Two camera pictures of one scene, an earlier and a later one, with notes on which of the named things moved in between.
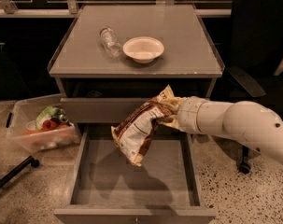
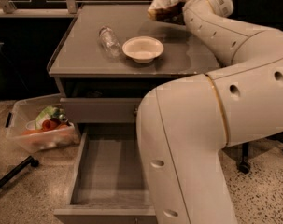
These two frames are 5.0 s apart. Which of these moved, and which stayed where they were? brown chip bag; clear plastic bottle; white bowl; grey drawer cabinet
Moved: brown chip bag
Stayed: grey drawer cabinet; white bowl; clear plastic bottle
